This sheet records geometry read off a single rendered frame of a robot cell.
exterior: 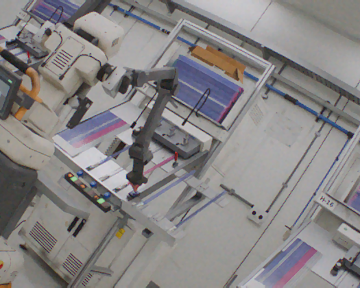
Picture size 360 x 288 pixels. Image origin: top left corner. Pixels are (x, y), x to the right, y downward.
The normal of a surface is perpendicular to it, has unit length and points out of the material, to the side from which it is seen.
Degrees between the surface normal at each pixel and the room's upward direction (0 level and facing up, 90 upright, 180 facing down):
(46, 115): 82
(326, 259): 45
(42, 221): 90
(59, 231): 90
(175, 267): 90
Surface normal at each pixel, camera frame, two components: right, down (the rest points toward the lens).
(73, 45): -0.07, -0.29
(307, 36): -0.35, -0.31
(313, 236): 0.16, -0.80
